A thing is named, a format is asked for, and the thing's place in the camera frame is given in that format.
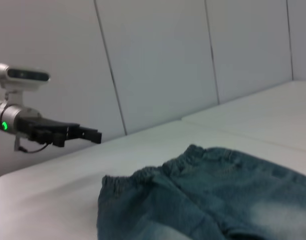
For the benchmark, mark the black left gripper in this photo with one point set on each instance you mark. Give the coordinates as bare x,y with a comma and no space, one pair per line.
43,128

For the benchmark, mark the blue denim shorts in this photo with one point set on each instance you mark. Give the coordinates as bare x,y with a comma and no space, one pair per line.
205,195

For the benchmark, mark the silver camera mount bracket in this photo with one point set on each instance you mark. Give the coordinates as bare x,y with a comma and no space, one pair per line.
14,97

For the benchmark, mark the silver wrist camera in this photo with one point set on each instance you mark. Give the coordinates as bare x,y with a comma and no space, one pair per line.
20,77

